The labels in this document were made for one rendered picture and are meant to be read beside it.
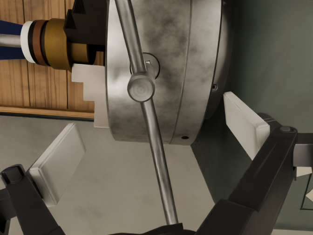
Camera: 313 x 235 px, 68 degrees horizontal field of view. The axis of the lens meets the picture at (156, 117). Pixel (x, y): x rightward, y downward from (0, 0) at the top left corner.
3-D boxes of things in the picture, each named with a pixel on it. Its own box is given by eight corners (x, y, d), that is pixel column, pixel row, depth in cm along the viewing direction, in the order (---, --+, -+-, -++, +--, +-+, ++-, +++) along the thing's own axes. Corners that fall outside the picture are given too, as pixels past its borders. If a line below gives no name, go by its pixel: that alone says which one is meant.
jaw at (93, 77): (138, 68, 38) (133, 138, 40) (139, 70, 43) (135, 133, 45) (70, 62, 38) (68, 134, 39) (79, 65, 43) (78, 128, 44)
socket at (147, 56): (129, 53, 28) (126, 56, 25) (156, 47, 28) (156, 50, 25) (135, 79, 29) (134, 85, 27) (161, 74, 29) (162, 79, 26)
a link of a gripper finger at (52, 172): (57, 206, 15) (46, 208, 15) (86, 150, 21) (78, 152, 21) (38, 168, 14) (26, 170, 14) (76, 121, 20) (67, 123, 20)
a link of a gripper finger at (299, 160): (285, 151, 12) (348, 140, 11) (248, 114, 16) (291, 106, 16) (285, 176, 12) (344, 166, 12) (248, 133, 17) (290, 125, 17)
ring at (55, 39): (85, 13, 34) (22, 8, 34) (85, 77, 37) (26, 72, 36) (98, 22, 43) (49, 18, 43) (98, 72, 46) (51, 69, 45)
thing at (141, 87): (134, 56, 28) (123, 79, 18) (152, 52, 28) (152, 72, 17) (139, 74, 29) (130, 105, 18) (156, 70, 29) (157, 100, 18)
